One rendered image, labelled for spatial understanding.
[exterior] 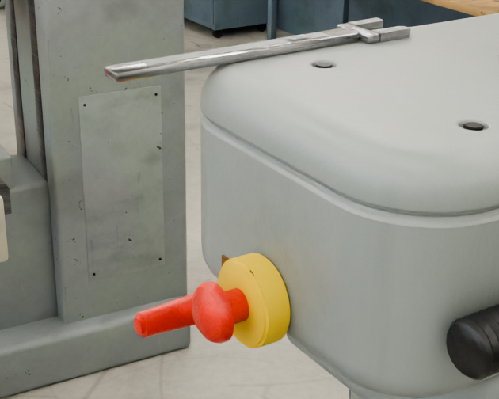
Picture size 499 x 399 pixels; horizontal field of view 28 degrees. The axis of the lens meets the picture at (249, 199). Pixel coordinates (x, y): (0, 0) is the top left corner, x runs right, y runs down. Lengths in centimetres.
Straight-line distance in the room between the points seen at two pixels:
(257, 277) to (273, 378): 310
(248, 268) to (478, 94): 18
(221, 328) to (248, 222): 8
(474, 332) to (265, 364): 326
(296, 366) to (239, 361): 22
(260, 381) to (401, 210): 318
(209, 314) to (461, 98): 21
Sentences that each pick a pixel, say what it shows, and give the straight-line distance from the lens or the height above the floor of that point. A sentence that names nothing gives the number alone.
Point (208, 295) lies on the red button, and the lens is 62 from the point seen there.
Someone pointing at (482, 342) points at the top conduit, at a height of 180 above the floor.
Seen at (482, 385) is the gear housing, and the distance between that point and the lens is 66.
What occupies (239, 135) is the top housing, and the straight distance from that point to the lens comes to 64.
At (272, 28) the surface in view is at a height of 33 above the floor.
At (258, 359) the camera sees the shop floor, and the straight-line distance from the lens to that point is 383.
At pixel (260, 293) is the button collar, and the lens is 62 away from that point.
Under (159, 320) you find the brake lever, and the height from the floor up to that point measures 171.
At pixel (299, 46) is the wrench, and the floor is 189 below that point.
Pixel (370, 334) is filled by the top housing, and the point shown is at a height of 178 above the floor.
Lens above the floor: 208
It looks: 24 degrees down
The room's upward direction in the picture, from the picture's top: 1 degrees clockwise
